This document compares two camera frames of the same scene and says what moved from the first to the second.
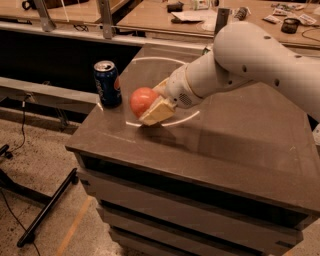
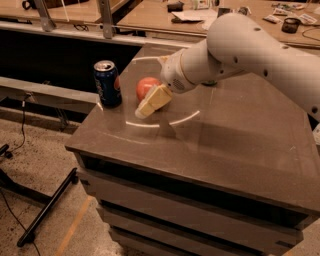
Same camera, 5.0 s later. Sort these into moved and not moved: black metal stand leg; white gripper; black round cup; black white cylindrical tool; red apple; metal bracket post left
Moved: red apple; white gripper
Not moved: black white cylindrical tool; metal bracket post left; black round cup; black metal stand leg
